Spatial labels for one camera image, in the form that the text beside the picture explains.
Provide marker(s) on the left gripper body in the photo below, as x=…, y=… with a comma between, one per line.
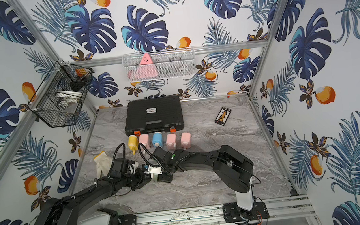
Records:
x=137, y=178

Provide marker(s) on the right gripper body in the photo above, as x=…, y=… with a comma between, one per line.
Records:
x=164, y=177

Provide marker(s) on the yellow pencil sharpener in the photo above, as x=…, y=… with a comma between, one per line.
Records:
x=133, y=142

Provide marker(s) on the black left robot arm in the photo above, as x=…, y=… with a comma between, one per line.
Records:
x=68, y=210

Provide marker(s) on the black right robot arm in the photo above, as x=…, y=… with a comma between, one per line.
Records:
x=232, y=167

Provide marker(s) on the white work glove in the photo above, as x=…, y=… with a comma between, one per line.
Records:
x=103, y=164

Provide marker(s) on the black plastic tool case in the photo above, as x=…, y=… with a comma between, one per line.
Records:
x=162, y=114

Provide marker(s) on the pink triangular object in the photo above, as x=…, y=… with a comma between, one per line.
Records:
x=146, y=68

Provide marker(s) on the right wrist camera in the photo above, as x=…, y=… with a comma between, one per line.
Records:
x=147, y=169

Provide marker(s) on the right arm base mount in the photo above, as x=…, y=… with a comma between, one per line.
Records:
x=233, y=214

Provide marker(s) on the white wire mesh basket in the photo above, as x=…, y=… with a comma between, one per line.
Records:
x=170, y=63

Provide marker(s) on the black wire basket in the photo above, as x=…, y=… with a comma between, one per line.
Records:
x=63, y=94

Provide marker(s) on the aluminium front rail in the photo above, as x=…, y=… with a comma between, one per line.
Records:
x=279, y=209

